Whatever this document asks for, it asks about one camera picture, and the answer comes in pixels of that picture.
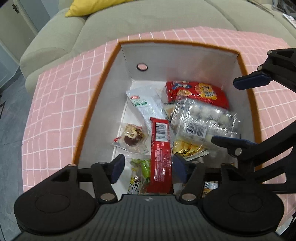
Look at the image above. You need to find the yellow chips bag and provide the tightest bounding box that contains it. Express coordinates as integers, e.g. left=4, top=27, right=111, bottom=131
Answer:
left=172, top=136, right=210, bottom=161

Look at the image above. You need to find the red chocolate bar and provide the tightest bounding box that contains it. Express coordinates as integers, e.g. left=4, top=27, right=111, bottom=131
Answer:
left=147, top=118, right=173, bottom=194

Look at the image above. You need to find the green snack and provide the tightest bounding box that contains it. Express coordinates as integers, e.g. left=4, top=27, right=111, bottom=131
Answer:
left=131, top=159, right=151, bottom=184

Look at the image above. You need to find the clear pastry snack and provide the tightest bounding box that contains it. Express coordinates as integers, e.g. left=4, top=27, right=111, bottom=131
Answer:
left=112, top=123, right=149, bottom=154

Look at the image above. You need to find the red cracker bag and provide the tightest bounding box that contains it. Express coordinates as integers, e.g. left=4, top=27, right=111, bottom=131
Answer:
left=165, top=81, right=229, bottom=109

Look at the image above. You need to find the clear pack of white balls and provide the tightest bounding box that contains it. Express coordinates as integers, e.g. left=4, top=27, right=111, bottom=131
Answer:
left=171, top=96, right=240, bottom=142

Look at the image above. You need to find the white grey snack packet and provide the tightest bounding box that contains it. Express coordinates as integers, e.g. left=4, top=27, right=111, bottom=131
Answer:
left=126, top=85, right=167, bottom=134

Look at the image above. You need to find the book on sofa arm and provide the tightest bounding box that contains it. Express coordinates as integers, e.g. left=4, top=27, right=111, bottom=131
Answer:
left=282, top=14, right=296, bottom=28

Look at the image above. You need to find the yellow Americ snack packet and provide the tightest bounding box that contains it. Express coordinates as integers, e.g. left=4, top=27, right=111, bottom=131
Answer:
left=127, top=168, right=144, bottom=195

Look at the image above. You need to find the orange cardboard box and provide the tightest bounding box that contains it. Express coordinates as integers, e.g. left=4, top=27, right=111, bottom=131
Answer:
left=74, top=40, right=261, bottom=199

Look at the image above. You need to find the beige sofa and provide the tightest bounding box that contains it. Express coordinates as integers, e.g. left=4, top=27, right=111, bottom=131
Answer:
left=20, top=1, right=295, bottom=95

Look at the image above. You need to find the yellow cushion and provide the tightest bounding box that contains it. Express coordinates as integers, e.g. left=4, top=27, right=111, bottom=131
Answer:
left=65, top=0, right=132, bottom=17

